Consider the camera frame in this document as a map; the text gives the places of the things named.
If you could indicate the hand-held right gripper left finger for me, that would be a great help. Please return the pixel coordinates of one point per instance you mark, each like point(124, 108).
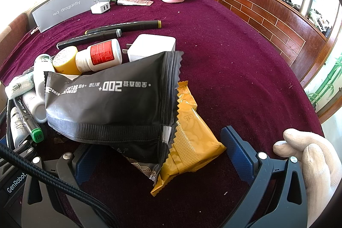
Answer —
point(82, 164)

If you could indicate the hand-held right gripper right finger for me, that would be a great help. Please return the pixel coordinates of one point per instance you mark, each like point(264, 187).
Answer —
point(237, 153)

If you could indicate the yellow snack packet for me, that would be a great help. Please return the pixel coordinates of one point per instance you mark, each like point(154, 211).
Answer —
point(192, 142)

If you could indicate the slim white bottle dark label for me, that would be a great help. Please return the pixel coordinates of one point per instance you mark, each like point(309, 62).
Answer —
point(17, 127)

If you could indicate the black snack bag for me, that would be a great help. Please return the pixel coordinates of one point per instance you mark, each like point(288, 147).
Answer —
point(112, 105)

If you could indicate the black marker green cap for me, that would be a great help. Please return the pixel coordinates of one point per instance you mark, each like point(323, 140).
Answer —
point(28, 118)

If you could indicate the small plain white bottle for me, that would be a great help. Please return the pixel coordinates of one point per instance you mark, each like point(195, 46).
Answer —
point(34, 107)

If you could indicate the white green tissue packet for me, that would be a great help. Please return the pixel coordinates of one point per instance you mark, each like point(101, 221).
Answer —
point(20, 86)

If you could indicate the white bottle green print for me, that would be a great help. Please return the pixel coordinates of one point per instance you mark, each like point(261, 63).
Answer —
point(40, 75)

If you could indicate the person's right hand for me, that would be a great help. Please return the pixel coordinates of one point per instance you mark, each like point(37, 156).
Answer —
point(318, 164)

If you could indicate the white bottle red label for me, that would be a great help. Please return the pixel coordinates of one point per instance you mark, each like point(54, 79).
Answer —
point(101, 55)

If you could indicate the black marker grey cap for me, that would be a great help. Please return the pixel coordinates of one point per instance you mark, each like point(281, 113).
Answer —
point(88, 39)

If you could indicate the white charger plug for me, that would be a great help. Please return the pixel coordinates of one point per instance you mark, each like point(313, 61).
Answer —
point(152, 46)

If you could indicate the black marker olive cap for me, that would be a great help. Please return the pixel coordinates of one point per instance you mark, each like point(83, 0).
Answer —
point(125, 26)

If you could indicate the white dual port charger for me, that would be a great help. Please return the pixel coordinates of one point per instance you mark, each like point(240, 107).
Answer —
point(101, 7)

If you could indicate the grey shoe box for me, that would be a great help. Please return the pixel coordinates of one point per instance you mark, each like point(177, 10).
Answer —
point(69, 3)

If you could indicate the silver thermos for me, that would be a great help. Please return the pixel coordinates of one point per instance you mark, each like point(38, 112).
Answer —
point(306, 3)

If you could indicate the white tube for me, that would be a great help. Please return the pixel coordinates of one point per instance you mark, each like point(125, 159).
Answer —
point(133, 1)

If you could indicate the bamboo wall decal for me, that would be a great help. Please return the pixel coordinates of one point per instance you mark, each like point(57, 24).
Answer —
point(328, 83)

